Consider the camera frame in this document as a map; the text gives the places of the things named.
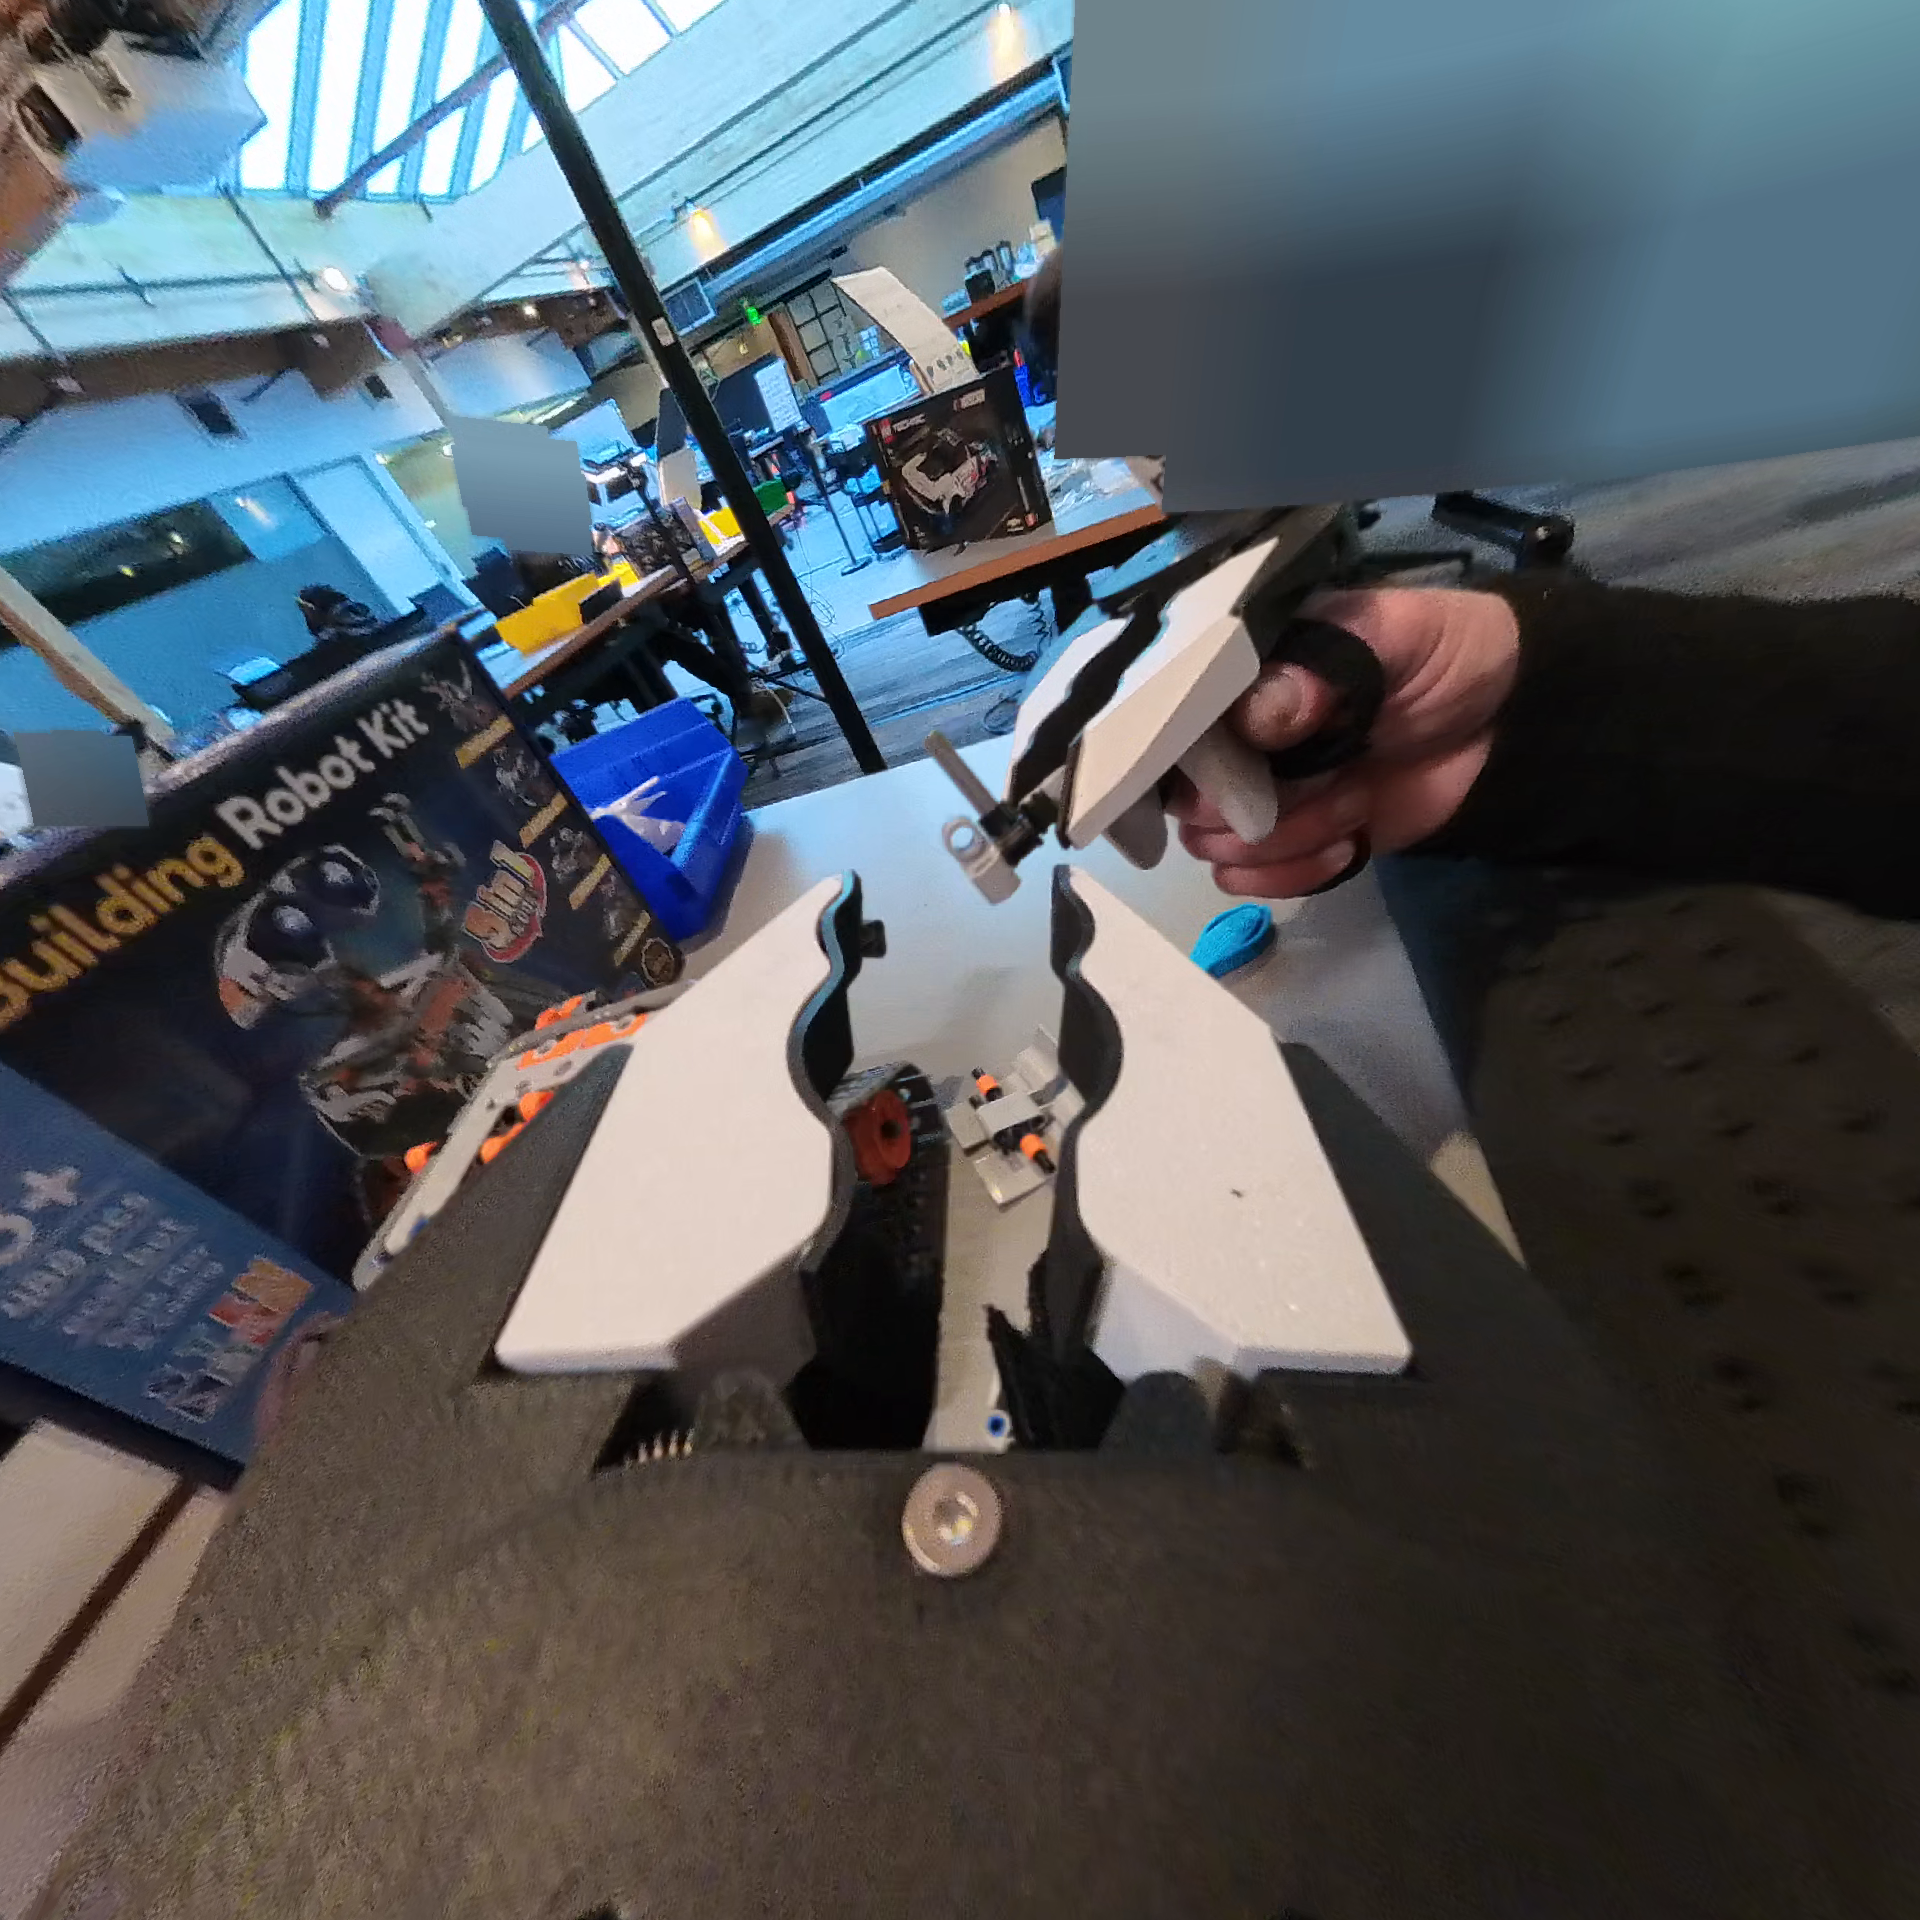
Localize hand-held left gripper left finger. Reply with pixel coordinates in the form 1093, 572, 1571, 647
497, 876, 869, 1377

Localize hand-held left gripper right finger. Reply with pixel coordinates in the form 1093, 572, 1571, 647
1046, 872, 1413, 1387

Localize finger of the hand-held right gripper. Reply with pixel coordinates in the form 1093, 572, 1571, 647
1060, 540, 1281, 872
1005, 611, 1142, 840

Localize small white blue connector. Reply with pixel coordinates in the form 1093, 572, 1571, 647
926, 730, 1031, 904

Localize person's right forearm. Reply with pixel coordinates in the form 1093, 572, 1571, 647
1459, 565, 1920, 924

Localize person's right hand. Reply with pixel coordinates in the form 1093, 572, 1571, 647
1187, 578, 1529, 904

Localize wooden work table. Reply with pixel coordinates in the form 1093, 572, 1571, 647
869, 480, 1170, 637

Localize grey orange tracked toy robot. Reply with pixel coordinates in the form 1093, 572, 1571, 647
354, 993, 969, 1447

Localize small grey orange connector assembly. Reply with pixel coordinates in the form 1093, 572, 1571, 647
950, 1052, 1080, 1203

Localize black printed box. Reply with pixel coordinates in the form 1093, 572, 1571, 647
869, 374, 1057, 554

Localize blue plastic bin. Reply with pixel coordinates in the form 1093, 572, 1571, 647
548, 697, 755, 946

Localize blue cardboard box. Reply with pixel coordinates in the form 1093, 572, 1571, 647
0, 632, 680, 1470

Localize black perforated board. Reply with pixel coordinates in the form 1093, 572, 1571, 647
1413, 887, 1920, 1892

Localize black stand pole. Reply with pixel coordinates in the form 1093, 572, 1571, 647
480, 0, 890, 772

